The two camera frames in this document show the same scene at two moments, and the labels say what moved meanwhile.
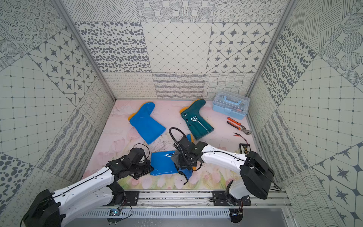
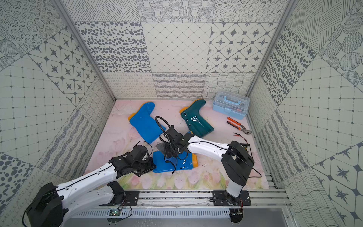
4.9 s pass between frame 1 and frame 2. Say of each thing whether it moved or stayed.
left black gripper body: stayed
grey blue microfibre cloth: moved
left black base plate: stayed
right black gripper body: moved
